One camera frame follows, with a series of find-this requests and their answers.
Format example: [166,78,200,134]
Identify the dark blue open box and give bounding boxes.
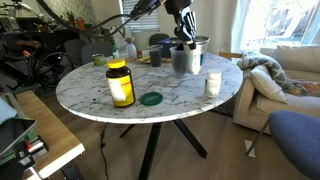
[156,36,184,59]

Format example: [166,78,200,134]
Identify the patterned throw blanket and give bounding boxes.
[236,50,292,91]

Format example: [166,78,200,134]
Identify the orange bottle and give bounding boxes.
[75,16,86,32]

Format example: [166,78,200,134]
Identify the dark grey shell chair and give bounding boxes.
[80,41,115,65]

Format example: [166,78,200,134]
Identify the green round lid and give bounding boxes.
[139,91,164,107]

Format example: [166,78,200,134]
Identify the white pill bottle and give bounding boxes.
[204,68,223,99]

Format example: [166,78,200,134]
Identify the wooden chair back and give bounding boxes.
[217,50,243,61]

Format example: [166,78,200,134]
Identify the dark glass tumbler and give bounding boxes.
[147,44,164,68]

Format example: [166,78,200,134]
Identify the cream sofa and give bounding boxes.
[232,44,320,135]

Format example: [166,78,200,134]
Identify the black floor cable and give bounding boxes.
[99,122,112,180]

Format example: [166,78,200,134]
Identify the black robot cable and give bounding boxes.
[35,0,141,38]

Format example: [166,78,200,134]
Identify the dark chair backrest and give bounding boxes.
[148,32,171,47]

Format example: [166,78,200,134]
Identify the small white plastic bottle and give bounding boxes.
[125,37,138,61]

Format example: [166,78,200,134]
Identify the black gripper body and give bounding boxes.
[165,0,194,18]

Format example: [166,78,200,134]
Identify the clear plastic cup dark contents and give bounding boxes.
[168,42,187,75]

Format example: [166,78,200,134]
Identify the wooden side table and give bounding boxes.
[14,89,86,180]

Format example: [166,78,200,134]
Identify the black metal table base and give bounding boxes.
[119,119,208,180]

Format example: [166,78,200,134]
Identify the beige curtain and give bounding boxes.
[191,0,250,56]

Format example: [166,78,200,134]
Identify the black red clamp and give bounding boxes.
[12,134,50,168]

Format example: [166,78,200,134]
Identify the grey blue upholstered chair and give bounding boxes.
[63,38,89,67]

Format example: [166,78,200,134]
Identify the white paper scrap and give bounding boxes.
[243,139,257,159]

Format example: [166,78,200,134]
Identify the black bicycle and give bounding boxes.
[0,29,74,92]

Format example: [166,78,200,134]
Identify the silver metal cup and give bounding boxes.
[182,35,211,76]

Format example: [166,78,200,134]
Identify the grey laptop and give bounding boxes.
[0,116,38,158]

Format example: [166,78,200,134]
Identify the white cushion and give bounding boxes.
[250,64,288,104]

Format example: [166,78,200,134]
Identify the white window blind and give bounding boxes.
[120,0,162,33]

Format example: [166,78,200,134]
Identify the dark blue padded chair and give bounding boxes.
[246,110,320,180]

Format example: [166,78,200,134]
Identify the yellow plate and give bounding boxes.
[137,55,152,65]

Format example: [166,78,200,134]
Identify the amber vitamin jar yellow lid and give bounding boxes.
[105,58,137,108]

